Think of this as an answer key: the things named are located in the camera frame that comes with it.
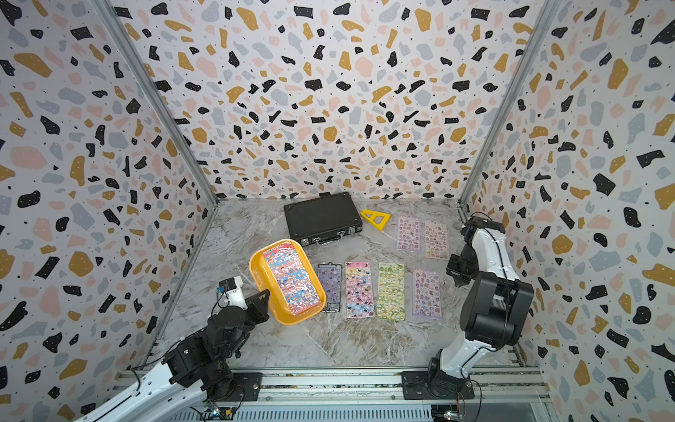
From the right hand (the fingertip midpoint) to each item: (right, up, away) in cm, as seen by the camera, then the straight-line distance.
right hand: (459, 281), depth 85 cm
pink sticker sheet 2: (0, +12, +24) cm, 27 cm away
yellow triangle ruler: (-25, +23, +32) cm, 47 cm away
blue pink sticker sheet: (-53, +2, -3) cm, 54 cm away
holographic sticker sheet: (-43, -1, +13) cm, 45 cm away
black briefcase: (-47, +20, +25) cm, 57 cm away
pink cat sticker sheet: (-32, -5, +10) cm, 34 cm away
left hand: (-57, -1, -9) cm, 58 cm away
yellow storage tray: (-61, +2, -5) cm, 62 cm away
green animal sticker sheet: (-21, -6, +9) cm, 23 cm away
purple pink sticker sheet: (-8, -6, +8) cm, 13 cm away
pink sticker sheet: (-11, +15, +26) cm, 32 cm away
